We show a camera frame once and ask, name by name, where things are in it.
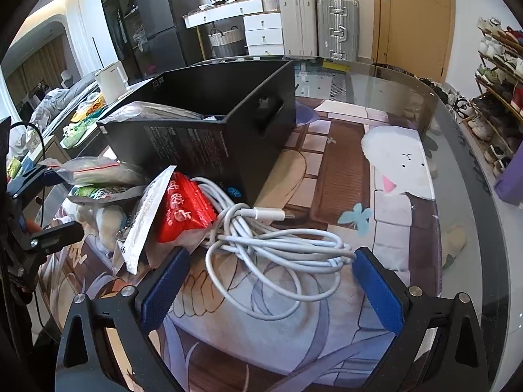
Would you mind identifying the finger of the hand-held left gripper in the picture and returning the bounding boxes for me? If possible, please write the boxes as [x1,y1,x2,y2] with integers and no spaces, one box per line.
[25,220,85,254]
[7,162,66,197]

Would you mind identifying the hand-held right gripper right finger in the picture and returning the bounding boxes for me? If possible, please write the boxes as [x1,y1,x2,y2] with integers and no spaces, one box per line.
[352,247,490,392]

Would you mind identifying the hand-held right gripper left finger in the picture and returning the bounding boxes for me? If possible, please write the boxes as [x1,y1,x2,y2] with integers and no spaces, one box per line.
[55,247,193,392]

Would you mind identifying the cream soft cloth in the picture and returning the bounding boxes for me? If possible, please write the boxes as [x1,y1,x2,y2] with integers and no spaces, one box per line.
[77,204,127,254]

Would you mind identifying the green white snack packet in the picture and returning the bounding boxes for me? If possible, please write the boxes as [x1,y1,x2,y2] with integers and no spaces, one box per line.
[67,184,145,205]

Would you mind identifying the clear zip bag white gloves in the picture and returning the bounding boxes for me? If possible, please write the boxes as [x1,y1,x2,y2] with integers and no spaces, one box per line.
[39,156,150,186]

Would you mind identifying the white medicine packet green print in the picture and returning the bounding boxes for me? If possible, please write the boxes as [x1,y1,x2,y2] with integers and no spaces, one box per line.
[116,165,177,275]

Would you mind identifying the red white snack packet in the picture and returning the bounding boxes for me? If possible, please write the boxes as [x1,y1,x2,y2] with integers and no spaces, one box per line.
[157,171,218,250]

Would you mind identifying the white charging cable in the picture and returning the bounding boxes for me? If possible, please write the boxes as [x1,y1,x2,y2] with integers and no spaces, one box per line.
[190,176,358,303]

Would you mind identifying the clear plastic bag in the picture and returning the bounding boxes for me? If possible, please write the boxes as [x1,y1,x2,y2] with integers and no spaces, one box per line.
[100,101,229,123]

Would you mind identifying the black cardboard box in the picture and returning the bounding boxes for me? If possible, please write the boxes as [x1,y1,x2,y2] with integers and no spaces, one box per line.
[97,60,298,206]

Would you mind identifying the grey blanket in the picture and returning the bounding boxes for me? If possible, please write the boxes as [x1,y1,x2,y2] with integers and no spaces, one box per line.
[28,71,99,139]

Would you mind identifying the brown curtain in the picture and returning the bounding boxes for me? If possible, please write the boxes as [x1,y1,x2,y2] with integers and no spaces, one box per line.
[4,35,68,103]

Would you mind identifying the white electric kettle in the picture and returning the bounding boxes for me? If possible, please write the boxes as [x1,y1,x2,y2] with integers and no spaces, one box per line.
[95,60,131,105]

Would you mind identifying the dark glass wardrobe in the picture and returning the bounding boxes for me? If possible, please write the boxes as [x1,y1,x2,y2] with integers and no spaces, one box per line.
[96,0,143,82]

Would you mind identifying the purple bag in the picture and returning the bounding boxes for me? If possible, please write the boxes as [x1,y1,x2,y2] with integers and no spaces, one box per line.
[494,147,523,204]

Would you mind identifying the black refrigerator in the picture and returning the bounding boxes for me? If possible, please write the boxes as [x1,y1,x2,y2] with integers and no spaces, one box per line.
[135,0,201,78]

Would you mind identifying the wicker basket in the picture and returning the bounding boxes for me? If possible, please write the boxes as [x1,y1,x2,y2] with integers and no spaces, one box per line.
[208,26,246,58]

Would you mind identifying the shoe rack with shoes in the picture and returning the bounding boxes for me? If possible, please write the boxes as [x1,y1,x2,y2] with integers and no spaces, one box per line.
[466,16,523,176]

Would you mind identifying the white drawer dresser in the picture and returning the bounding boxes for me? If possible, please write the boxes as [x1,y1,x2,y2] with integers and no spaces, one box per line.
[182,0,284,56]

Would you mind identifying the silver suitcase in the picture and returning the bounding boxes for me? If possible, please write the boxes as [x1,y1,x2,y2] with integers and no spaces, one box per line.
[316,0,361,63]

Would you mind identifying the wooden door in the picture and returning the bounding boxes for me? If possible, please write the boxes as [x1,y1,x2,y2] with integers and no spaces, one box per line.
[372,0,456,86]

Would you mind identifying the white suitcase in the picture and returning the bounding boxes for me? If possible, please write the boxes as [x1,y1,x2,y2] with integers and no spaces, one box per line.
[278,0,318,58]

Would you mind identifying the black cable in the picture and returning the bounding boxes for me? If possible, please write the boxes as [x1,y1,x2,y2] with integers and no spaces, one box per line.
[9,121,45,166]

